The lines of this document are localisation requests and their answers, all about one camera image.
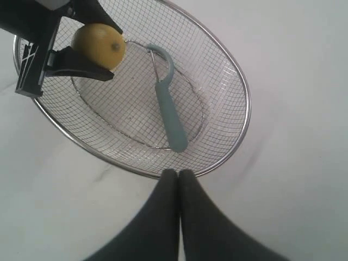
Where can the oval wire mesh basket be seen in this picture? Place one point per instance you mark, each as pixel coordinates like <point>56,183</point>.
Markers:
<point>119,120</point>

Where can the teal handled vegetable peeler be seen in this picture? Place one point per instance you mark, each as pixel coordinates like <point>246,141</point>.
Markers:
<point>175,133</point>

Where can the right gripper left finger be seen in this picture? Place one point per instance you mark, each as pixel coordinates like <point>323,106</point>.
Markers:
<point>153,234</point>

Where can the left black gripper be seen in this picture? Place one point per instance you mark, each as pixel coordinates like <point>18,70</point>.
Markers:
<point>37,22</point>

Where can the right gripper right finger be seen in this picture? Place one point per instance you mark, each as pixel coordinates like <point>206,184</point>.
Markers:
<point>208,234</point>

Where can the yellow lemon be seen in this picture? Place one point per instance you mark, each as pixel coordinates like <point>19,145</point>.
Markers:
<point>101,44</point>

